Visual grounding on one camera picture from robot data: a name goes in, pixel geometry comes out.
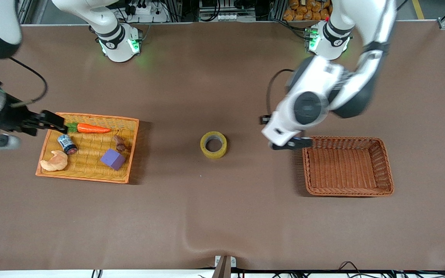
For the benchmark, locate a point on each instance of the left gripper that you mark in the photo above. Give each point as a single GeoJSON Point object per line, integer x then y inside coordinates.
{"type": "Point", "coordinates": [263, 119]}

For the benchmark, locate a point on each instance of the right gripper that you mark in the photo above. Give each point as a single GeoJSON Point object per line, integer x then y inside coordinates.
{"type": "Point", "coordinates": [14, 115]}

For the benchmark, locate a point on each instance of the yellow tape roll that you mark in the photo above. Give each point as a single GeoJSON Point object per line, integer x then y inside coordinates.
{"type": "Point", "coordinates": [213, 155]}

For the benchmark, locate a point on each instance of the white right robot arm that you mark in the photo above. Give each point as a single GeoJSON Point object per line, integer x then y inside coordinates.
{"type": "Point", "coordinates": [110, 42]}

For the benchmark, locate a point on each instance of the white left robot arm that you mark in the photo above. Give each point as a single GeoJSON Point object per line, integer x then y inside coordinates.
{"type": "Point", "coordinates": [373, 23]}

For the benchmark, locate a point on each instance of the small blue labelled can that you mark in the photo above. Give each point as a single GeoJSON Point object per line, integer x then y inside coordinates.
{"type": "Point", "coordinates": [67, 144]}

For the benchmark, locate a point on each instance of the toy croissant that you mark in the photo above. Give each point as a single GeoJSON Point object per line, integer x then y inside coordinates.
{"type": "Point", "coordinates": [54, 162]}

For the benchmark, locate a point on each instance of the toy carrot with green leaves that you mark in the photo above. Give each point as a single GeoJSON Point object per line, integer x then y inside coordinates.
{"type": "Point", "coordinates": [93, 128]}

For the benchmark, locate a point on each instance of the yellow wicker basket orange rim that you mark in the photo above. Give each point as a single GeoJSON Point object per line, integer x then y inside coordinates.
{"type": "Point", "coordinates": [91, 172]}

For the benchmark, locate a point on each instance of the purple foam block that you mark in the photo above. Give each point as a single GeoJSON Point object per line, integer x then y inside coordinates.
{"type": "Point", "coordinates": [112, 159]}

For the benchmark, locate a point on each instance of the brown toy sweet potato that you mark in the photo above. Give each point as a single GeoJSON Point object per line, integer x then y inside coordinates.
{"type": "Point", "coordinates": [120, 143]}

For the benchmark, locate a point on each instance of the brown wicker basket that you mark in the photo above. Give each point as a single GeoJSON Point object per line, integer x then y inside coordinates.
{"type": "Point", "coordinates": [346, 170]}

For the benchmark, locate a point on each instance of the brown table cloth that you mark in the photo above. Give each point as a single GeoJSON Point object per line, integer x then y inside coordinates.
{"type": "Point", "coordinates": [222, 212]}

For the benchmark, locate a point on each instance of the small white power strip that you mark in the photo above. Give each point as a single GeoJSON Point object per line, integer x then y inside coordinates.
{"type": "Point", "coordinates": [226, 16]}

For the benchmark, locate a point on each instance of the bag of orange toy breads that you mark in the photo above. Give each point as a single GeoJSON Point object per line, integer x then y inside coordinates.
{"type": "Point", "coordinates": [299, 11]}

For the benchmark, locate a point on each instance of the white power strip with plugs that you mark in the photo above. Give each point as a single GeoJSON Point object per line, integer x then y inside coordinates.
{"type": "Point", "coordinates": [145, 11]}

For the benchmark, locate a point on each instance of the dark stand post with bracket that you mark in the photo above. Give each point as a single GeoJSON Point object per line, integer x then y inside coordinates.
{"type": "Point", "coordinates": [222, 268]}

